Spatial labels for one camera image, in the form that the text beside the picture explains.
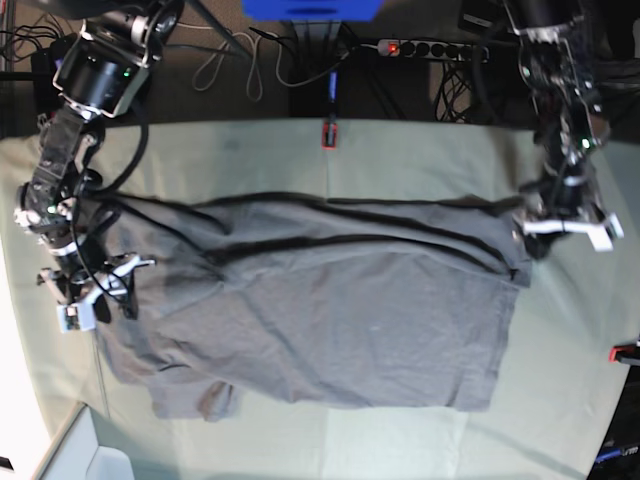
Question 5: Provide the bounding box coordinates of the white power strip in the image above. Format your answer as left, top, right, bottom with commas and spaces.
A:
376, 39, 490, 63

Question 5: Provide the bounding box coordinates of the white cable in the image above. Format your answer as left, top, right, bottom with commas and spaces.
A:
192, 19, 351, 101

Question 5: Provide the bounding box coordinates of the blue plastic crate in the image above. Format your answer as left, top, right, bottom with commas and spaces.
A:
242, 0, 382, 21

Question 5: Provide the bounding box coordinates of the red black clamp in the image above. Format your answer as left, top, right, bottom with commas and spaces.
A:
321, 119, 338, 150

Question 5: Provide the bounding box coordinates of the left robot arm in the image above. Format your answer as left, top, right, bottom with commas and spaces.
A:
505, 1, 624, 260

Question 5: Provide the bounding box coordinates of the red clamp right edge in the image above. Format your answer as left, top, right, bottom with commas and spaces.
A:
608, 343, 640, 367

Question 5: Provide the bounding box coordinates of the grey t-shirt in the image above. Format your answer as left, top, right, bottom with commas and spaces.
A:
99, 194, 532, 421

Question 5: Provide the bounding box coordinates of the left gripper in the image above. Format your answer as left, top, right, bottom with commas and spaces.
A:
512, 200, 617, 260

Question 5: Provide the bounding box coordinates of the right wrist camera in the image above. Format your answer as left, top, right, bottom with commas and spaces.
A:
56, 302, 97, 333

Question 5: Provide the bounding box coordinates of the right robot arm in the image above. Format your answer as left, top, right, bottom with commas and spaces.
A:
14, 1, 184, 332

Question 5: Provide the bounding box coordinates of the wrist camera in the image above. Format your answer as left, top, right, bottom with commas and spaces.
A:
56, 302, 97, 333
587, 215, 624, 252

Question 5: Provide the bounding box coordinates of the white plastic bin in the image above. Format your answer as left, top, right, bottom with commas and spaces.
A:
31, 401, 135, 480

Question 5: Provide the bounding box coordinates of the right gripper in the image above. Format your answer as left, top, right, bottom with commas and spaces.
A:
36, 253, 156, 323

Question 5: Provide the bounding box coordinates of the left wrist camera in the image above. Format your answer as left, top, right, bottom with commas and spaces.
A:
587, 215, 624, 252

